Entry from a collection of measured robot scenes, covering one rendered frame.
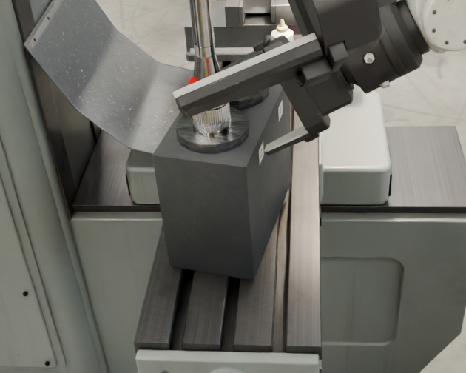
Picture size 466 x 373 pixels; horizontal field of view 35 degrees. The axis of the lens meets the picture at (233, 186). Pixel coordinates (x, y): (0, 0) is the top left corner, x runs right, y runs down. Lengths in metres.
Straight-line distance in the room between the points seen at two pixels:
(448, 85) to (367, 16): 3.00
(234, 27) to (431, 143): 0.48
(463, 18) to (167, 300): 0.49
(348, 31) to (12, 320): 1.41
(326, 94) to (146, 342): 0.37
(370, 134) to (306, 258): 0.49
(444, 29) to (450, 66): 2.64
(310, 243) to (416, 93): 2.23
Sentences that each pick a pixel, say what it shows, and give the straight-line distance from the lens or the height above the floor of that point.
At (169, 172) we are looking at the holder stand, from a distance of 0.90.
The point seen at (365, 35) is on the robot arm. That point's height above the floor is 1.51.
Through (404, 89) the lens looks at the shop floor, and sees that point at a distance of 3.24.
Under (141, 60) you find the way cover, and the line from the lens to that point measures 1.57.
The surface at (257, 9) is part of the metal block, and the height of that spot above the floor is 1.03.
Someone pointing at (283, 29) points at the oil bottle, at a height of 1.04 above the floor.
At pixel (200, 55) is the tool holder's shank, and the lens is 0.85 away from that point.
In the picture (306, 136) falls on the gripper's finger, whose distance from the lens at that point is 0.88.
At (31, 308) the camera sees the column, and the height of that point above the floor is 0.54.
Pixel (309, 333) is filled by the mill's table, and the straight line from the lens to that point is 0.92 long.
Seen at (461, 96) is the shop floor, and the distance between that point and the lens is 3.22.
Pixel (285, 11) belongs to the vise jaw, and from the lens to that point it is 1.43.
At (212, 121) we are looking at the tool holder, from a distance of 0.88.
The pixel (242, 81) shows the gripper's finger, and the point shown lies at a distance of 0.29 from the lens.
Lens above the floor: 1.64
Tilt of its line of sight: 38 degrees down
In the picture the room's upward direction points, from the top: 5 degrees counter-clockwise
